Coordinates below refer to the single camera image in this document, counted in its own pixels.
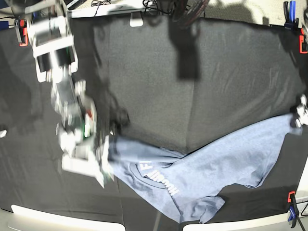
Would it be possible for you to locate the silver camera stand base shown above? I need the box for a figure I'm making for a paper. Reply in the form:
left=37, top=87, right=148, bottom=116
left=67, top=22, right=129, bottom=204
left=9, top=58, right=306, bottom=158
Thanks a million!
left=129, top=12, right=143, bottom=27

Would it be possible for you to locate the blue bar clamp near right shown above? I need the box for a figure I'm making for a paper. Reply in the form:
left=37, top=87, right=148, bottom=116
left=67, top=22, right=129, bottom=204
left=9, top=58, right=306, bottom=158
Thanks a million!
left=288, top=197, right=299, bottom=228

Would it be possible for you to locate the orange clamp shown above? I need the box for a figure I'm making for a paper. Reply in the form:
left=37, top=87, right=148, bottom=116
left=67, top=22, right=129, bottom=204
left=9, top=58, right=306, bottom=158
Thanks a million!
left=299, top=27, right=308, bottom=54
left=14, top=19, right=28, bottom=47
left=287, top=191, right=295, bottom=203

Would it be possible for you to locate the orange clamp far left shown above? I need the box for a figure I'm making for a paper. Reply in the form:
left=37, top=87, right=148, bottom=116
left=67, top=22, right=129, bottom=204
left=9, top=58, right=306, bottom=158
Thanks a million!
left=14, top=19, right=28, bottom=47

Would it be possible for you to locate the aluminium rail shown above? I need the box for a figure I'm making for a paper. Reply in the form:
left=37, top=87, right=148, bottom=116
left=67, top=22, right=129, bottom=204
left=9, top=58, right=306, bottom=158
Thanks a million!
left=68, top=4, right=145, bottom=18

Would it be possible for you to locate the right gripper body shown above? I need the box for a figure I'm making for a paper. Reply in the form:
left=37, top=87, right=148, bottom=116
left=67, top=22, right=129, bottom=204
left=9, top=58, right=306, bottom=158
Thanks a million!
left=51, top=79, right=110, bottom=159

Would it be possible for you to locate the orange clamp far right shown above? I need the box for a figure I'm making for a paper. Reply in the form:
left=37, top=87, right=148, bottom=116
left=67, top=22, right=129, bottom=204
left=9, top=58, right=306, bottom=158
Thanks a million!
left=299, top=27, right=308, bottom=54

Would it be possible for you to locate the black table cloth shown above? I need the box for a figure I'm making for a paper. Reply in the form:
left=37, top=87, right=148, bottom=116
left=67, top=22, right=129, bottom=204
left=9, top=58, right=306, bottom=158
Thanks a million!
left=0, top=16, right=308, bottom=231

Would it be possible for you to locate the black cable bundle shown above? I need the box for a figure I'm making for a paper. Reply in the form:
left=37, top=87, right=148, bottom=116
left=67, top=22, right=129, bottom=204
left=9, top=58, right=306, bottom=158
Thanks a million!
left=141, top=0, right=210, bottom=25

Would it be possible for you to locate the blue bar clamp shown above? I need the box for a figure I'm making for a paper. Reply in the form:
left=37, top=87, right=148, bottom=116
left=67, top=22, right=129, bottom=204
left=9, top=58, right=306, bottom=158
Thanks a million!
left=283, top=0, right=299, bottom=31
left=288, top=197, right=299, bottom=228

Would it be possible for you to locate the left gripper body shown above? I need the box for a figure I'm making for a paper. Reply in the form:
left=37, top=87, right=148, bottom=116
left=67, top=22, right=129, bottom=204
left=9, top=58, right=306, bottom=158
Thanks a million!
left=296, top=94, right=308, bottom=120

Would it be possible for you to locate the orange clamp near right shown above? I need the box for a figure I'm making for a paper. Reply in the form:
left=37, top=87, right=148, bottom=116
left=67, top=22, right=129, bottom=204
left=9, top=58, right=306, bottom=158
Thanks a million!
left=287, top=191, right=295, bottom=203

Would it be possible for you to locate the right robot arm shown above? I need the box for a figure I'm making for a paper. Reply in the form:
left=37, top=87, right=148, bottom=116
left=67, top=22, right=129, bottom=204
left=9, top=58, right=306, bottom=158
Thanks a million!
left=7, top=0, right=104, bottom=160

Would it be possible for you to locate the blue-grey t-shirt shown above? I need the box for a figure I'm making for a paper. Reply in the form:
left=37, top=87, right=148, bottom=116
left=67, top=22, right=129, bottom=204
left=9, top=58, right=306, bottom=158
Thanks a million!
left=106, top=114, right=303, bottom=223

